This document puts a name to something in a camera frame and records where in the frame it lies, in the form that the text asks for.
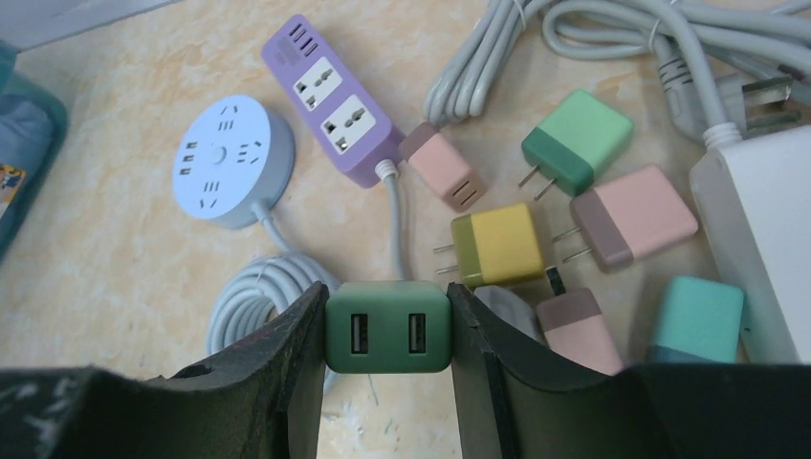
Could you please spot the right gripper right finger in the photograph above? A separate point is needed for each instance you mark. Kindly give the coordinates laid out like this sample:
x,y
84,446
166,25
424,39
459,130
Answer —
x,y
515,398

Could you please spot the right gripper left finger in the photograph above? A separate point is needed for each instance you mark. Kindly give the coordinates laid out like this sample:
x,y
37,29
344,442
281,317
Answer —
x,y
258,398

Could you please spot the pink plug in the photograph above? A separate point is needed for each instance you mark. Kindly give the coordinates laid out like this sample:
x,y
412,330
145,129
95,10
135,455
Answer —
x,y
630,218
573,326

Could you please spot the green plug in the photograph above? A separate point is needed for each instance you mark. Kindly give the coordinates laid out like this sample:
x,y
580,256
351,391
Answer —
x,y
388,327
576,143

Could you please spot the yellow plug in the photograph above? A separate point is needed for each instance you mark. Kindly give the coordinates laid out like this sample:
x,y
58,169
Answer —
x,y
495,247

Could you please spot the teal plug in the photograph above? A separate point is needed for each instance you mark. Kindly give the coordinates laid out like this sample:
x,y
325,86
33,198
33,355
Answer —
x,y
699,321

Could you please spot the blue round socket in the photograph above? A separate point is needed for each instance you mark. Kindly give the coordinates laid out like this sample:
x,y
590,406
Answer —
x,y
237,155

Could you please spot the brown plug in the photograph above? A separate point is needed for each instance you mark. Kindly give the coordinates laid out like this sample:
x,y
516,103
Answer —
x,y
442,167

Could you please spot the purple power strip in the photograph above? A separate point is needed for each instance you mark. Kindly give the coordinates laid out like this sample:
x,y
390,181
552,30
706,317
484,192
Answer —
x,y
354,131

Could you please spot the white power strip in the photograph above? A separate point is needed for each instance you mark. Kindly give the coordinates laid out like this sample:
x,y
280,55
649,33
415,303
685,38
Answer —
x,y
753,198

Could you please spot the teal plastic basin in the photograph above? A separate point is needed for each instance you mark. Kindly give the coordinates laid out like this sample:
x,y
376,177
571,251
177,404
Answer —
x,y
17,195

